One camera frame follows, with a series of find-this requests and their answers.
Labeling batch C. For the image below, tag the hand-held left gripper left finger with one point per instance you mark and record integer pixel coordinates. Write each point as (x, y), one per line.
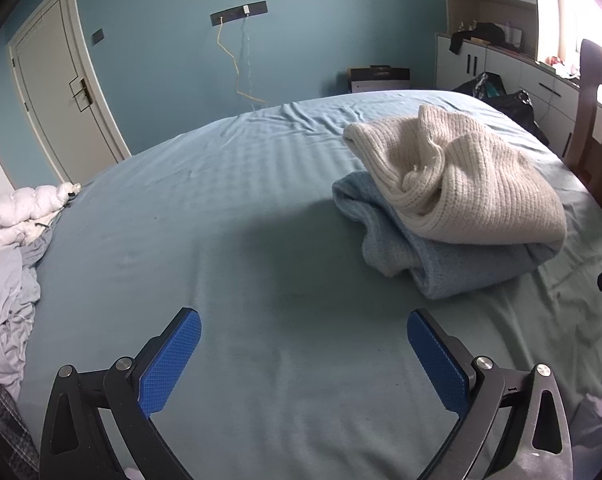
(171, 360)

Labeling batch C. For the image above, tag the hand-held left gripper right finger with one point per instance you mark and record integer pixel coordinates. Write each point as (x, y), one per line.
(438, 365)

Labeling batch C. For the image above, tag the cream and blue knit sweater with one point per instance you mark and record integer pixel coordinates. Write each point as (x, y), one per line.
(471, 185)

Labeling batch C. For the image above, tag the light blue bed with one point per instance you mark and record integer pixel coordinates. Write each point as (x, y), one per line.
(206, 235)

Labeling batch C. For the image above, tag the pale lilac cloth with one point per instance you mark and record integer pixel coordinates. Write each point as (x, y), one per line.
(601, 425)

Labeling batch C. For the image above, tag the pale blue crumpled cloth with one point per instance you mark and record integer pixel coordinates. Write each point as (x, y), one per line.
(6, 310)

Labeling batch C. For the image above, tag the brown wooden chair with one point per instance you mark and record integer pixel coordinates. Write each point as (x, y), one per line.
(586, 110)

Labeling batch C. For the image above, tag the dark plaid cloth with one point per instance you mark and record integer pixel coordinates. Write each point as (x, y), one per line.
(1, 420)

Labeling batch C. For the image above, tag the white puffy duvet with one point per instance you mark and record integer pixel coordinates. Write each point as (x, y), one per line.
(26, 205)

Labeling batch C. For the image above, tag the shiny black plastic bag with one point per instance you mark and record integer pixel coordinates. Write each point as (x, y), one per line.
(481, 87)

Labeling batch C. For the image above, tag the black clothing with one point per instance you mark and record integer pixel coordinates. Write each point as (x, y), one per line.
(486, 32)

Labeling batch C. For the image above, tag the black and white cardboard box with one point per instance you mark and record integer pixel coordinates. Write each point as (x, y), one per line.
(376, 80)

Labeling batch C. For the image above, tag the pale grey door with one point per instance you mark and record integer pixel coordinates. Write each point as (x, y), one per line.
(56, 85)

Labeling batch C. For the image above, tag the dark wall switch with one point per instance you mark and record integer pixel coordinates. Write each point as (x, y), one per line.
(98, 35)

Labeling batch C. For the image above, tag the black wall outlet panel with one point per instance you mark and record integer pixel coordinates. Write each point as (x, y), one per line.
(231, 14)

